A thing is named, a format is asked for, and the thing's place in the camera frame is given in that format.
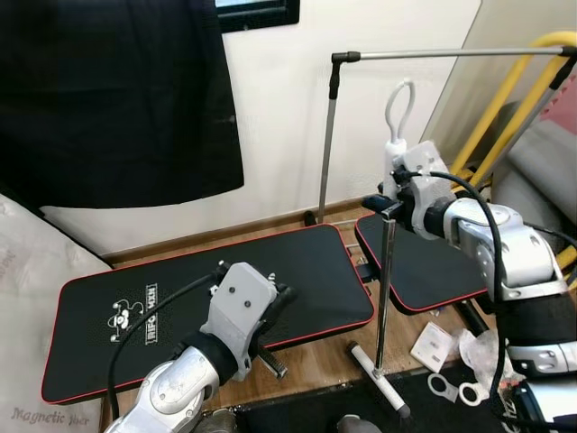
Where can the large black bench pad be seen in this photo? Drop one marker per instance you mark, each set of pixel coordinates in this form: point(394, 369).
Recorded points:
point(297, 271)

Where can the white printed cushion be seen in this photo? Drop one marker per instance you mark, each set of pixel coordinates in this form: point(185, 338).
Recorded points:
point(36, 298)

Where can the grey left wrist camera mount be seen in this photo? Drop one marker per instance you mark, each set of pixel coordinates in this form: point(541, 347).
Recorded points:
point(239, 302)

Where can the black window frame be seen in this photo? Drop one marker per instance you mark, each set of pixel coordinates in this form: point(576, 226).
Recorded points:
point(270, 23)

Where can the pink striped cloth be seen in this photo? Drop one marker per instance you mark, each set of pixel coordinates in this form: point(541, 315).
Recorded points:
point(561, 104)

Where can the white flat packet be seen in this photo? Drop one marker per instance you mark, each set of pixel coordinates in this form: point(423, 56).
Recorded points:
point(433, 347)

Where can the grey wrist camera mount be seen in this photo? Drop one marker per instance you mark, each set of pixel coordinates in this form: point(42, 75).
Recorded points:
point(239, 302)
point(424, 171)

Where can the black hanging cloth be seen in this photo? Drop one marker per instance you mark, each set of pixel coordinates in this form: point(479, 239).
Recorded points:
point(108, 99)

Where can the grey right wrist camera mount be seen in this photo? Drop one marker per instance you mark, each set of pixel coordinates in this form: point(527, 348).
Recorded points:
point(424, 171)

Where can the silver metal clothes rack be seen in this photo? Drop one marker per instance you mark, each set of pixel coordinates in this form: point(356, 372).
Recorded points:
point(451, 53)

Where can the grey folded mat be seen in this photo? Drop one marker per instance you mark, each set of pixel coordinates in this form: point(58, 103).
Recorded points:
point(541, 180)

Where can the clear crumpled plastic bag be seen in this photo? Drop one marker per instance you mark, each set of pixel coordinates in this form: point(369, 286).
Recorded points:
point(478, 356)

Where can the small black bench pad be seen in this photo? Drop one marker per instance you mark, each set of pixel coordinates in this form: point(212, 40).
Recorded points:
point(424, 271)

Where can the silver right robot leg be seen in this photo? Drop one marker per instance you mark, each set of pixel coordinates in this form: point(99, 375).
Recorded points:
point(354, 424)

